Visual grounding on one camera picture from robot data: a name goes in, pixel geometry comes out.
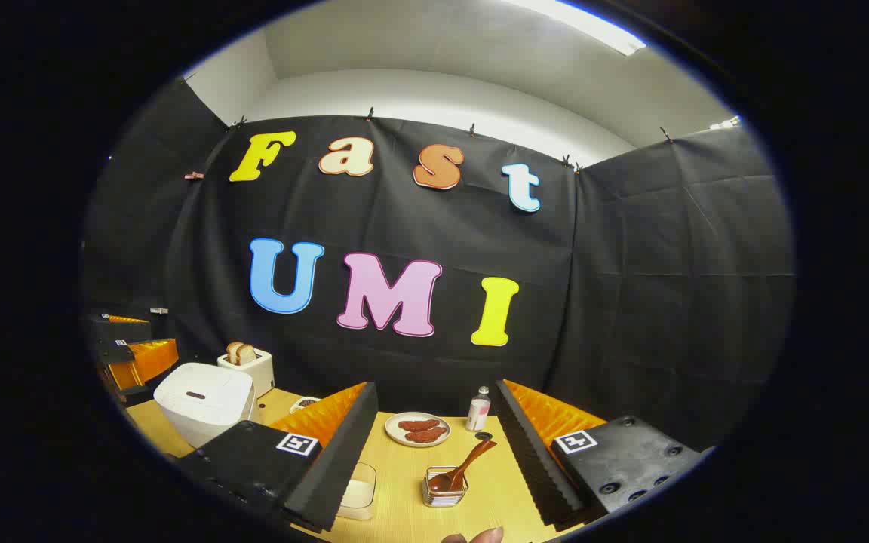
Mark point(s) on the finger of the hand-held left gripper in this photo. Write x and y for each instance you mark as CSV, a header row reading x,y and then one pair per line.
x,y
149,360
114,330

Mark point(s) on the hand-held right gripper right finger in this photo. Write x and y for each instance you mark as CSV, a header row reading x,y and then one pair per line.
x,y
532,460

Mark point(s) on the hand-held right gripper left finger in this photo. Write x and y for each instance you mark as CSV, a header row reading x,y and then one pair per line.
x,y
336,467

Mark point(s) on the brown wooden spoon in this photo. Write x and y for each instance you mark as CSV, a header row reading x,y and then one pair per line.
x,y
472,460

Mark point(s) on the white rice cooker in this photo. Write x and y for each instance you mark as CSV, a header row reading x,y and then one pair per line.
x,y
204,400

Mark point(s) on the white round plate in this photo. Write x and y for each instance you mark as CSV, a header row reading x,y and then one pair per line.
x,y
393,430

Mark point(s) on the white divided bean dish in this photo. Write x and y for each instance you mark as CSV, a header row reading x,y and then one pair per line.
x,y
302,404

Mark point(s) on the small clear bottle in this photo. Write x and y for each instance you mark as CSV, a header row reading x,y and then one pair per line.
x,y
477,413

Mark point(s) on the toast bread slice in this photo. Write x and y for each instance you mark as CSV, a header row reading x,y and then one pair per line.
x,y
232,353
247,354

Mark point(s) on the red-brown meat piece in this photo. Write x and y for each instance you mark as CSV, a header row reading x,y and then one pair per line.
x,y
427,435
418,425

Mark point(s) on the white toaster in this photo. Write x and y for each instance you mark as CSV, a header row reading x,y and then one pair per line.
x,y
257,375

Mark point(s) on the black backdrop cloth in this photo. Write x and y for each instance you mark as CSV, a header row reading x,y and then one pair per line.
x,y
404,219

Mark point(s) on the small ceiling light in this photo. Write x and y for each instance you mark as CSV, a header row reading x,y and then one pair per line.
x,y
725,122

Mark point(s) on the long ceiling light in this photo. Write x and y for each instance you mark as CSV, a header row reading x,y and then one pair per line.
x,y
585,23

